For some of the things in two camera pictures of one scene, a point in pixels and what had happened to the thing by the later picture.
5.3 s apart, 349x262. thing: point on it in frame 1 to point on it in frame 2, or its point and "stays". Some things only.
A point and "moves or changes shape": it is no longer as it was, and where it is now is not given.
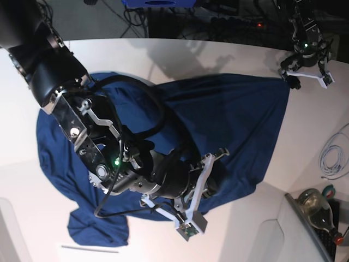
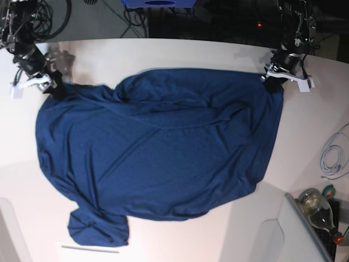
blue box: x=159 y=4 stays
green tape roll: x=329 y=191 stays
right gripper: x=318 y=59 to x=282 y=61
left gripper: x=174 y=177 to x=49 y=78
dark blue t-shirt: x=239 y=119 moves or changes shape
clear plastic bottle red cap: x=318 y=213 stays
